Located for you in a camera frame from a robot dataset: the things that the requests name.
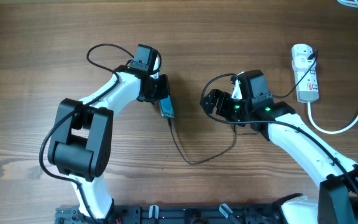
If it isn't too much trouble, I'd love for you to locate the white USB charger plug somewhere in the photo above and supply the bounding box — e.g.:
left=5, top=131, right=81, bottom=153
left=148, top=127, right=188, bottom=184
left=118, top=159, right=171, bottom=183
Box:
left=292, top=55, right=313, bottom=72

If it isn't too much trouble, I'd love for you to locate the white power strip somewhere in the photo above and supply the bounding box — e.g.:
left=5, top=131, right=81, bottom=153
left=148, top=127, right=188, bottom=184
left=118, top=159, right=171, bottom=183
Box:
left=291, top=44, right=319, bottom=103

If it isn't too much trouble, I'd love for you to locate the Galaxy smartphone with cyan screen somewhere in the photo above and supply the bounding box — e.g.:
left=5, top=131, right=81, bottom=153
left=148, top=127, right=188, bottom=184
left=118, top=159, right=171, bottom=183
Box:
left=159, top=95, right=175, bottom=119

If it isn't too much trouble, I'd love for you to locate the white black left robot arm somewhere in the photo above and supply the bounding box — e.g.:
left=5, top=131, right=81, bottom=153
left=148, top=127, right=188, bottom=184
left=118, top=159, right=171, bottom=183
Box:
left=39, top=44, right=175, bottom=223

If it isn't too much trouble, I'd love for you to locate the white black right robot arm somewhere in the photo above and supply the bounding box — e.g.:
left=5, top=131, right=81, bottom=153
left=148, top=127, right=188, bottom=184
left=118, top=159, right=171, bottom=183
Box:
left=200, top=70, right=358, bottom=223

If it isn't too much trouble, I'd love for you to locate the black USB charging cable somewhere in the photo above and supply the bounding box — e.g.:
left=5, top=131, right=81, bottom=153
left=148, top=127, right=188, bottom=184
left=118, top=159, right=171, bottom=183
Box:
left=166, top=49, right=319, bottom=166

